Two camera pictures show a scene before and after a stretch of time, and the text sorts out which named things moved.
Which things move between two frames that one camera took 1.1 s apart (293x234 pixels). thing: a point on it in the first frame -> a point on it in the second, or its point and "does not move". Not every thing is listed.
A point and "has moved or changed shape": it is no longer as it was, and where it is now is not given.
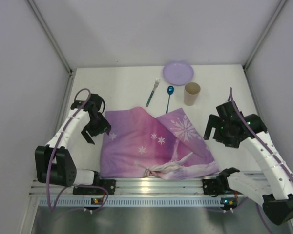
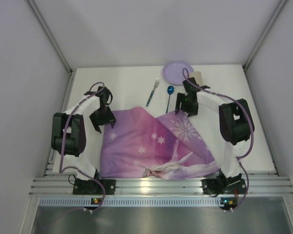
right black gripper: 215,126 -> 188,106
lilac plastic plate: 178,73 does not move
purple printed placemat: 136,144 does not move
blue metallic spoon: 170,90 does not move
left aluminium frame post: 51,35 does not move
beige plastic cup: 191,91 has moved or changed shape
